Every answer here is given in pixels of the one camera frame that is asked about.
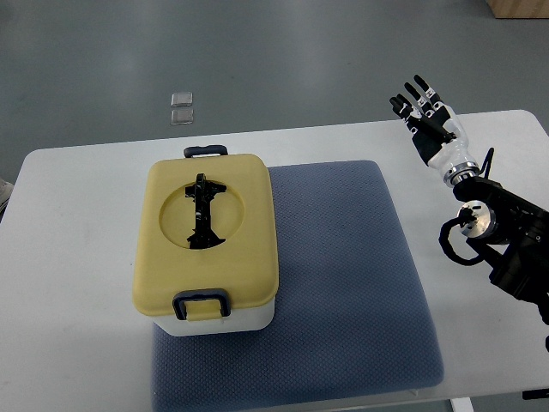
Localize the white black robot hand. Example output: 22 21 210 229
389 75 480 187

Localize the yellow storage box lid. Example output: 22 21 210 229
132 154 279 317

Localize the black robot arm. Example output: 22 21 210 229
438 148 548 324

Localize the white storage box base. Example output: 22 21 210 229
152 299 275 336

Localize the blue grey fabric mat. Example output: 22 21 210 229
152 161 443 411

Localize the dark blue rear latch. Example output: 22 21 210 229
183 144 228 158

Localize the dark blue latch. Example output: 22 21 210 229
183 144 228 158
172 288 232 321

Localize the lower clear floor marker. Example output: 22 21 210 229
171 107 194 125

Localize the clear floor marker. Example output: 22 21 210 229
171 91 193 107
171 107 194 125

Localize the upper clear floor marker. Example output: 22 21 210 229
171 91 193 107

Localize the dark blue front latch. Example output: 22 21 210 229
172 288 232 321

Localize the grey shoe tip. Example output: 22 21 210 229
0 179 14 213

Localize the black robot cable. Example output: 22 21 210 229
437 216 490 265

